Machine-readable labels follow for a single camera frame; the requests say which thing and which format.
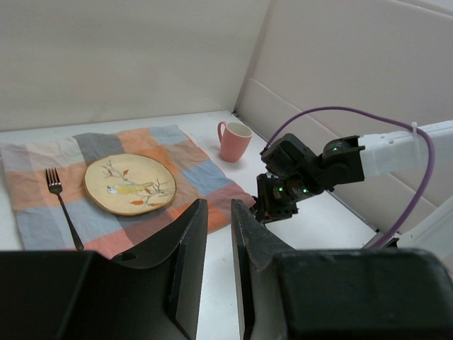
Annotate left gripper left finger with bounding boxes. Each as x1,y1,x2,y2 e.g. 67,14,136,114
112,199,208,339

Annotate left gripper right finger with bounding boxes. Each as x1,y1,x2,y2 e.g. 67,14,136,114
231,200,294,339

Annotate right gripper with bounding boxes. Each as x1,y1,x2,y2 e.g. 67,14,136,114
250,174,298,224

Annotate pink mug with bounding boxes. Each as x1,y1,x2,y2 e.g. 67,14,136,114
217,121,253,163

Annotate bird pattern plate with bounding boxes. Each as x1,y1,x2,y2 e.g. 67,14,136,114
84,154,177,216

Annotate checkered cloth placemat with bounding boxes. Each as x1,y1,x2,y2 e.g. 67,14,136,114
1,125,254,258

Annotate black fork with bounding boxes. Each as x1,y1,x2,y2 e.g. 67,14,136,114
45,168,84,251

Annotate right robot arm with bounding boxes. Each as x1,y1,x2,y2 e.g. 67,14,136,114
253,120,452,248

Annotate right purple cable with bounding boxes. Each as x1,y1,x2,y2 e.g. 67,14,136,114
265,105,437,251

